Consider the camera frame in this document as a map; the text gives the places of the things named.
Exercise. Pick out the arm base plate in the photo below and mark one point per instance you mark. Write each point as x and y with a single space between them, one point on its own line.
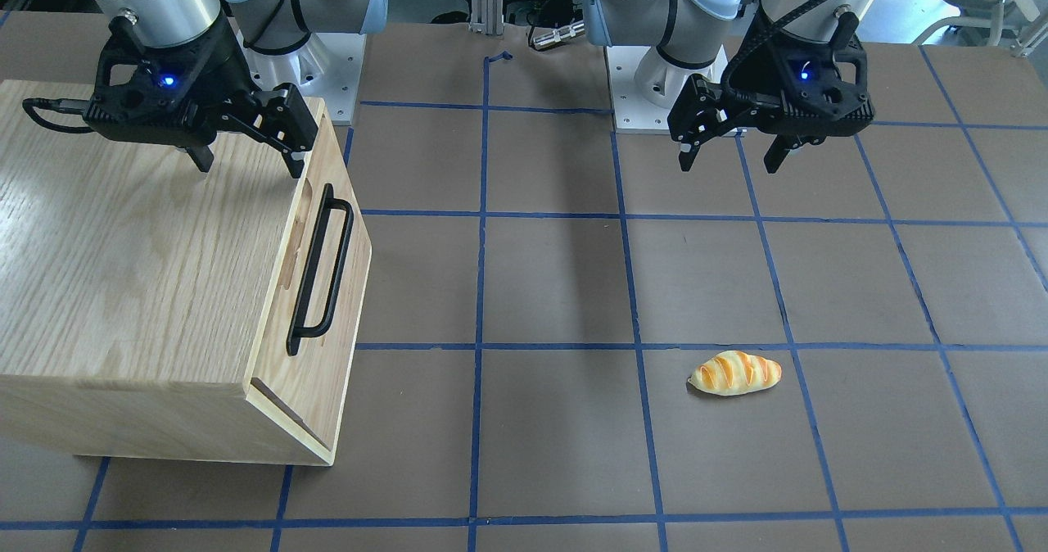
329 66
644 86

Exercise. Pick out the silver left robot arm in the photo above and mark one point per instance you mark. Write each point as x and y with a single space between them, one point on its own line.
688 32

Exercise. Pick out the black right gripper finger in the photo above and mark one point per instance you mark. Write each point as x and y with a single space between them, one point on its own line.
279 118
202 157

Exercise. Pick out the toy bread roll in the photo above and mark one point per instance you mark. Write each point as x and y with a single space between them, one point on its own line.
735 373

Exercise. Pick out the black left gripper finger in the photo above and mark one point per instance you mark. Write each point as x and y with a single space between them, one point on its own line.
702 111
779 149

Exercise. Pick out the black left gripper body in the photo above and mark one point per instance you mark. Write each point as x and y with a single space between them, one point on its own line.
755 85

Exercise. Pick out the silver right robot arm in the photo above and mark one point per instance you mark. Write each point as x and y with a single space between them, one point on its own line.
272 27

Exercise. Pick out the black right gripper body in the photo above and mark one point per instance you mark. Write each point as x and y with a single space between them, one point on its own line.
219 69

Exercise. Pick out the wooden drawer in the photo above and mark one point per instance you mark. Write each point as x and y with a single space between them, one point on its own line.
311 386
327 215

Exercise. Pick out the silver metal connector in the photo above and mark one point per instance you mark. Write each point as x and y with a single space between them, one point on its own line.
557 36

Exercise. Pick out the light wooden drawer cabinet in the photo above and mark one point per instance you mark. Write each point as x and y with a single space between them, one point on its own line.
134 293

